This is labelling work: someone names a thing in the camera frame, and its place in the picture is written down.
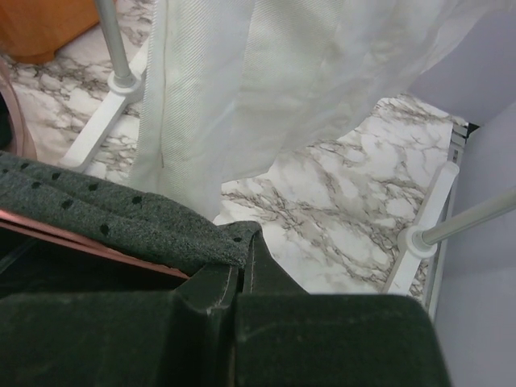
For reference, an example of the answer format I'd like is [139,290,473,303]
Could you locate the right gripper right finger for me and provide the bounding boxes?
[235,233,451,386]

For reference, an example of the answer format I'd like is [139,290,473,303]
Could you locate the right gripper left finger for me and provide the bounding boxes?
[1,265,240,386]

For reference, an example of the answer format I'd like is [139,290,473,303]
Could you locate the black dotted garment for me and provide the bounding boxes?
[1,152,261,276]

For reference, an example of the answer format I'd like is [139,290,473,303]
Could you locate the pink wire hanger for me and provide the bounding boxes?
[1,209,189,279]

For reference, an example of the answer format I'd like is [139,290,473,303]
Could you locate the white skirt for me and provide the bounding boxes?
[128,0,495,225]

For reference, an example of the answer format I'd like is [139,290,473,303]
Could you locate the white clothes rack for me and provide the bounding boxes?
[58,0,516,295]

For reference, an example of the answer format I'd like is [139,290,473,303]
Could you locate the clear pink plastic basin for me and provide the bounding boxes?
[1,59,37,160]

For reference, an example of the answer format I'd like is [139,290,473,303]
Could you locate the orange plastic bin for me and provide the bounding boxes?
[1,0,99,65]

